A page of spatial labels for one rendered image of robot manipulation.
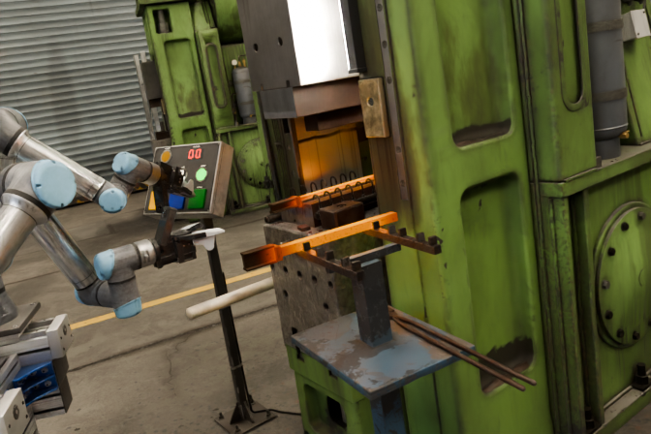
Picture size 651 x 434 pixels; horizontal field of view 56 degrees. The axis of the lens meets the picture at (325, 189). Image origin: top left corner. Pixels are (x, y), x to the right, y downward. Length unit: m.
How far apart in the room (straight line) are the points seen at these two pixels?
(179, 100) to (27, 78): 3.43
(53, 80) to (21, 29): 0.79
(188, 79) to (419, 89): 5.21
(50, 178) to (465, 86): 1.17
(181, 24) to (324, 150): 4.60
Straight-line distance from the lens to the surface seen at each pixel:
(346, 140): 2.36
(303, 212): 2.00
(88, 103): 9.70
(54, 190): 1.58
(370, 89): 1.80
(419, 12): 1.72
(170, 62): 6.75
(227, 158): 2.36
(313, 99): 1.95
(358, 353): 1.55
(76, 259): 1.82
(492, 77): 1.99
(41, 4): 9.80
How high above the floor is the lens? 1.41
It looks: 11 degrees down
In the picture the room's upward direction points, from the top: 9 degrees counter-clockwise
